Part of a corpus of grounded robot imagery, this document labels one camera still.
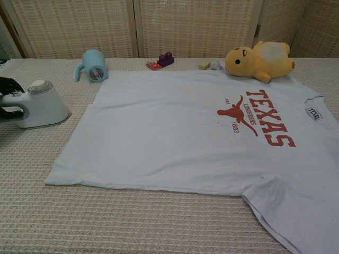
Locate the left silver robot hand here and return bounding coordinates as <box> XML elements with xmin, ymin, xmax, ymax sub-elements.
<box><xmin>0</xmin><ymin>76</ymin><xmax>21</xmax><ymax>120</ymax></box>

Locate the white handheld steam iron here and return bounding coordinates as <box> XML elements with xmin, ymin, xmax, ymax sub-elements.
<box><xmin>0</xmin><ymin>80</ymin><xmax>73</xmax><ymax>129</ymax></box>

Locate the white Texas Longhorns T-shirt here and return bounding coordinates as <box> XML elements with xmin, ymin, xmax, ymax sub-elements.
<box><xmin>43</xmin><ymin>58</ymin><xmax>339</xmax><ymax>254</ymax></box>

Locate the light blue mug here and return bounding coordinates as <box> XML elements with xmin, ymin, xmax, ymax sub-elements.
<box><xmin>73</xmin><ymin>49</ymin><xmax>110</xmax><ymax>84</ymax></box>

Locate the woven folding screen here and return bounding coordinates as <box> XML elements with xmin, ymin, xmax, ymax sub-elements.
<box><xmin>0</xmin><ymin>0</ymin><xmax>339</xmax><ymax>60</ymax></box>

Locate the small red toy block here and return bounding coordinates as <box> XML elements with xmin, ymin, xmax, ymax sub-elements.
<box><xmin>146</xmin><ymin>60</ymin><xmax>163</xmax><ymax>71</ymax></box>

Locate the purple toy building block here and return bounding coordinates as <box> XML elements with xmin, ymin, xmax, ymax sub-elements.
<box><xmin>156</xmin><ymin>51</ymin><xmax>176</xmax><ymax>67</ymax></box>

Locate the beige woven tablecloth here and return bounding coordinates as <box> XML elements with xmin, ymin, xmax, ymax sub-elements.
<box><xmin>0</xmin><ymin>57</ymin><xmax>339</xmax><ymax>254</ymax></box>

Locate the yellow plush toy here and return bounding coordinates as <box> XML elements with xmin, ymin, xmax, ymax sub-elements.
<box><xmin>225</xmin><ymin>40</ymin><xmax>296</xmax><ymax>84</ymax></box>

